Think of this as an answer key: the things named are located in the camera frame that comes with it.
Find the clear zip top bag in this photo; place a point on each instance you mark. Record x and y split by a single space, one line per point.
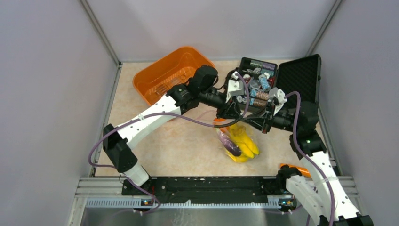
238 143

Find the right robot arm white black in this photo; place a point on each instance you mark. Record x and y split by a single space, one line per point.
326 201

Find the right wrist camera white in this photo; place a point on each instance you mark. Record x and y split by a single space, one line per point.
278 99

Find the black poker chip case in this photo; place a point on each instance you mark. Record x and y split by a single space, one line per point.
302 75

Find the purple eggplant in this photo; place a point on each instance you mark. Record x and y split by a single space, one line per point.
228 144

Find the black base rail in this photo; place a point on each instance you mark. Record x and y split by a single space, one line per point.
213 190

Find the orange plastic basket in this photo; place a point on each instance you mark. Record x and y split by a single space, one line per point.
175 68

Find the orange fruit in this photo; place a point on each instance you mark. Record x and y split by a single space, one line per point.
221 121

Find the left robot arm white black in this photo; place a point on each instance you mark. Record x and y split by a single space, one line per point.
119 141

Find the yellow banana bunch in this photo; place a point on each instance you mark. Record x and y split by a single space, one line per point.
241 136

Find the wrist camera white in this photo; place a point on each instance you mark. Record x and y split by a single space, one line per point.
278 99
235 86

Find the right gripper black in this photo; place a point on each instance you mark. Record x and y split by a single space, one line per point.
261 121

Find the orange handled tool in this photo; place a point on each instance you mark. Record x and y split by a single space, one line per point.
289 169

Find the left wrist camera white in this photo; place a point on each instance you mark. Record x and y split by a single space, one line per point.
235 86

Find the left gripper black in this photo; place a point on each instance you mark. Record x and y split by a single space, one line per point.
227 110

